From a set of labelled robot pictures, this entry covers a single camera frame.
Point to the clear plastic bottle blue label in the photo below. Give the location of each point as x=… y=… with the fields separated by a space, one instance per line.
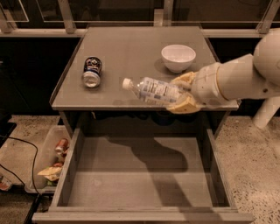
x=154 y=92

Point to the orange soda can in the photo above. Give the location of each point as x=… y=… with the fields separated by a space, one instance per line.
x=61 y=146

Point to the grey counter cabinet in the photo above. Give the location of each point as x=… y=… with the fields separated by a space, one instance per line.
x=125 y=52

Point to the yellow snack bag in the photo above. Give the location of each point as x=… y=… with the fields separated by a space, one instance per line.
x=51 y=173

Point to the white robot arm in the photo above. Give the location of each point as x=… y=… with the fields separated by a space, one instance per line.
x=252 y=76

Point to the blue aluminium can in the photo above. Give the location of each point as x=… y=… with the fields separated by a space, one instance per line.
x=92 y=72

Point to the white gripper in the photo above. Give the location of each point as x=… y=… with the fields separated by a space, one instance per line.
x=205 y=84

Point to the grey open top drawer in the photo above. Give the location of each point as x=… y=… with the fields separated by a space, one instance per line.
x=109 y=179

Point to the clear plastic storage bin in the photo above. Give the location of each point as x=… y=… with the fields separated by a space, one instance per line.
x=45 y=158

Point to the metal window railing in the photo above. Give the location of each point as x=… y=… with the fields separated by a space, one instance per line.
x=62 y=18

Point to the white ceramic bowl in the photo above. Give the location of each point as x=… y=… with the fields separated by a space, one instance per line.
x=177 y=58

